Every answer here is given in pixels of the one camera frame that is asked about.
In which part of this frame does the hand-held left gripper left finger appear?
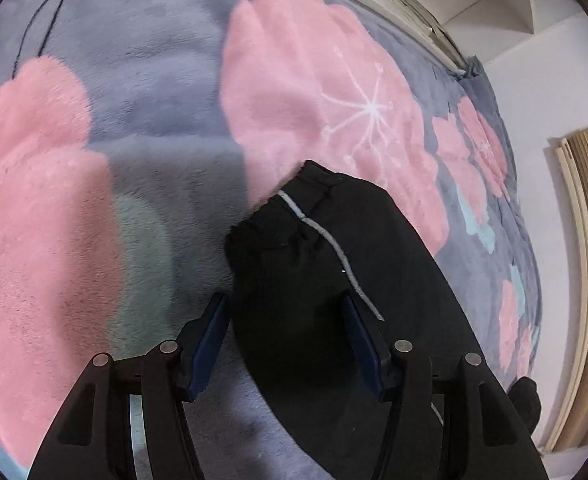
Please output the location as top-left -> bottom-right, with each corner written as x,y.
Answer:
26,292 -> 231,480

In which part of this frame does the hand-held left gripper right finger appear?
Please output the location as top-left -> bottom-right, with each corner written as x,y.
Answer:
341,292 -> 549,480

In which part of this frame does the grey floral fleece blanket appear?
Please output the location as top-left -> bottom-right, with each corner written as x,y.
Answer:
0,0 -> 543,480

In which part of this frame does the stack of books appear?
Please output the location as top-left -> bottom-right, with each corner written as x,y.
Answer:
396,0 -> 470,75

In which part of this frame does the white shelf unit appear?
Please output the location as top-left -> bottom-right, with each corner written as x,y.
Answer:
246,0 -> 538,68

